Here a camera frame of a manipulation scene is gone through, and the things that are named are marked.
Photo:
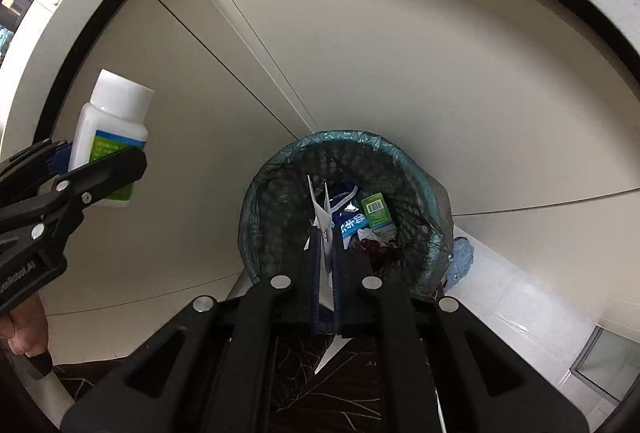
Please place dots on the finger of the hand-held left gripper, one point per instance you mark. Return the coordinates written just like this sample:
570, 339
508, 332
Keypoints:
45, 158
110, 170

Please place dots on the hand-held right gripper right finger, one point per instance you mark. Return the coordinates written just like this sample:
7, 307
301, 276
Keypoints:
340, 273

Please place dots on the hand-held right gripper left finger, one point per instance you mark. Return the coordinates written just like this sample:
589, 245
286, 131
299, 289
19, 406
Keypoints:
315, 273

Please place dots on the red mesh net bag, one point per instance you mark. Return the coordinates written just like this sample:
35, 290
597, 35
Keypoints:
372, 247

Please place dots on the blue and white milk carton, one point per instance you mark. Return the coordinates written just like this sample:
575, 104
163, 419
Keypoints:
351, 227

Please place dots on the white green-label pill bottle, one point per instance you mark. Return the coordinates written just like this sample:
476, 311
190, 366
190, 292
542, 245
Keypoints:
112, 123

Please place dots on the clear plastic bag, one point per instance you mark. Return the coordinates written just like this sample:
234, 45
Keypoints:
322, 218

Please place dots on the black mesh trash bin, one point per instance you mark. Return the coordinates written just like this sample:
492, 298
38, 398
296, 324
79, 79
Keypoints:
280, 213

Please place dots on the mesh trash bin with liner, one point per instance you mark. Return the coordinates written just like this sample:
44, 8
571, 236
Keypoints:
350, 136

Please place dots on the person's left hand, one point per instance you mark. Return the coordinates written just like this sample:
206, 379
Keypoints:
22, 328

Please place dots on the green carton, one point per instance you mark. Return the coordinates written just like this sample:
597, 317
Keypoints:
377, 208

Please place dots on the blue cloth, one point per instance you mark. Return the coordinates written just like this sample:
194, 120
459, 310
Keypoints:
460, 263

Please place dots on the dark leaf-patterned cloth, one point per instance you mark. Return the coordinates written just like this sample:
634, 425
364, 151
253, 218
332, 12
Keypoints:
300, 393

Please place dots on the metal framed glass door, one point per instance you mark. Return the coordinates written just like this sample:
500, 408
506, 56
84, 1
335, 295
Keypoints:
600, 363

